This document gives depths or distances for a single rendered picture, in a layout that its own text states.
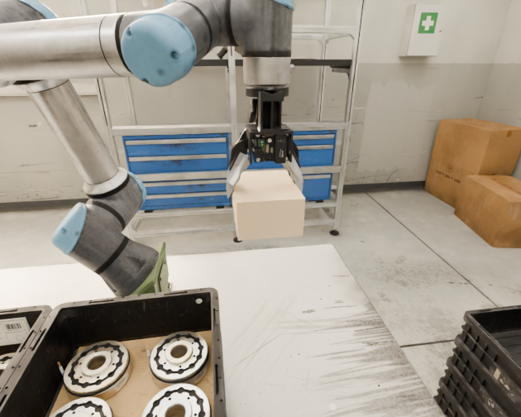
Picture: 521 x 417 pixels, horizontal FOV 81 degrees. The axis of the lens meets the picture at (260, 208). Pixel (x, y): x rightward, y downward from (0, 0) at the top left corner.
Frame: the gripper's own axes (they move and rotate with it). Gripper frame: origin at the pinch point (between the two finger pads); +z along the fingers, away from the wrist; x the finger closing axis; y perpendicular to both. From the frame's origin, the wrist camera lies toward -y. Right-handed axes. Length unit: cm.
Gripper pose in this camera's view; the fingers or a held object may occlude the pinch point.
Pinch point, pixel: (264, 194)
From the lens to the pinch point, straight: 60.9
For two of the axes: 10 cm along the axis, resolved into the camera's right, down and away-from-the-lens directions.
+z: 0.0, 9.0, 4.4
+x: 9.9, -0.6, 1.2
